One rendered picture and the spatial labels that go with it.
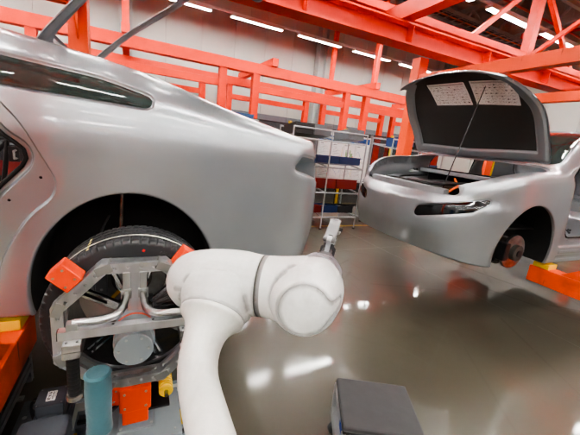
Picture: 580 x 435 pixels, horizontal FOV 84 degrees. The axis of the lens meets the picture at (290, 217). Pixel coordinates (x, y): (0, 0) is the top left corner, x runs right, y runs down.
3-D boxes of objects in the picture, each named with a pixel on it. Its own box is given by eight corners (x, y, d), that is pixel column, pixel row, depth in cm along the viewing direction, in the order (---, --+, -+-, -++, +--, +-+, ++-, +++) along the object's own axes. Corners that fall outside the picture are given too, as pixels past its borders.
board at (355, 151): (353, 215, 801) (366, 135, 756) (366, 220, 758) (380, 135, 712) (300, 215, 733) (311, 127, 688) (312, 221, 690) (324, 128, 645)
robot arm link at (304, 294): (347, 254, 56) (274, 248, 59) (343, 276, 41) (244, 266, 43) (343, 314, 57) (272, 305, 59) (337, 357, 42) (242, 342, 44)
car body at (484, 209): (549, 219, 624) (575, 135, 587) (694, 253, 460) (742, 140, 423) (332, 219, 419) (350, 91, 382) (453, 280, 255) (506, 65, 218)
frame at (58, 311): (200, 362, 149) (205, 253, 136) (203, 373, 143) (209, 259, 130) (59, 388, 126) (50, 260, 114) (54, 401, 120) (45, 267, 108)
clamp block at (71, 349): (85, 341, 107) (85, 327, 106) (81, 358, 99) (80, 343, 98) (67, 343, 105) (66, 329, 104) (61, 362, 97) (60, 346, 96)
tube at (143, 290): (185, 292, 131) (186, 267, 128) (192, 317, 114) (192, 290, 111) (138, 296, 123) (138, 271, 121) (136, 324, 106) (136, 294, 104)
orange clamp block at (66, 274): (86, 271, 120) (65, 255, 116) (82, 280, 113) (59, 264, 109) (71, 284, 119) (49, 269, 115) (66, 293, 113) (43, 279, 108)
